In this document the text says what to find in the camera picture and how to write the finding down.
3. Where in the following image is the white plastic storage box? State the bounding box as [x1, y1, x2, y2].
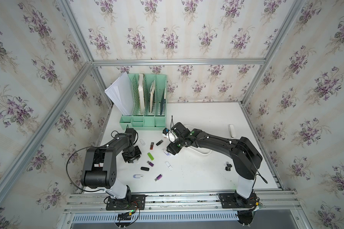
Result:
[185, 125, 212, 156]

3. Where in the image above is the white paper stack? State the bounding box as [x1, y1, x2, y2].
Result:
[104, 73, 134, 116]

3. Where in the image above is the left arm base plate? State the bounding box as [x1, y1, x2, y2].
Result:
[104, 194, 146, 210]

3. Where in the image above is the clear white usb flash drive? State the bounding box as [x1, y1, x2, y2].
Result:
[140, 139, 146, 146]

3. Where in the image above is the white eraser block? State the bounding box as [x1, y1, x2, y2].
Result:
[228, 124, 237, 138]

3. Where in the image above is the black usb flash drive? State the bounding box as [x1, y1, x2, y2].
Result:
[140, 167, 150, 171]

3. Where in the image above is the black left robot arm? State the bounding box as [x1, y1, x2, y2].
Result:
[81, 128, 141, 203]

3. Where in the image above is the purple usb flash drive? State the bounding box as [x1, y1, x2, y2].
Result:
[154, 174, 162, 182]

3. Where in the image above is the white book in organizer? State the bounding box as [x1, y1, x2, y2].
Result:
[138, 73, 145, 115]

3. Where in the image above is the silver white swivel usb drive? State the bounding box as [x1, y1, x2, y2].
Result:
[133, 174, 144, 179]

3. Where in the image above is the white slim usb flash drive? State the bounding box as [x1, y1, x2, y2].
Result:
[165, 161, 173, 170]

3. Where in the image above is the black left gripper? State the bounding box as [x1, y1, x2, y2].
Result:
[121, 145, 141, 164]

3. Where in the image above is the black small clip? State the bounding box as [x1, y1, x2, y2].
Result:
[225, 163, 233, 171]

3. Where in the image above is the green desk file organizer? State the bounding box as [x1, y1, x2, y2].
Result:
[119, 74, 167, 131]

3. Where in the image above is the green usb flash drive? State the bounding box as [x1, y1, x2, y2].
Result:
[147, 153, 154, 161]

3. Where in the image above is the white blue usb flash drive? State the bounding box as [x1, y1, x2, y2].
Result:
[162, 148, 171, 156]

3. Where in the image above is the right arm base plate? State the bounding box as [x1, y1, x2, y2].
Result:
[218, 192, 260, 209]

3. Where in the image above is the beige notebook in organizer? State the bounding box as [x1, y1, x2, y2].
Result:
[149, 80, 155, 113]

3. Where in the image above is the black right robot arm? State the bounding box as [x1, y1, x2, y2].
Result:
[163, 122, 263, 199]

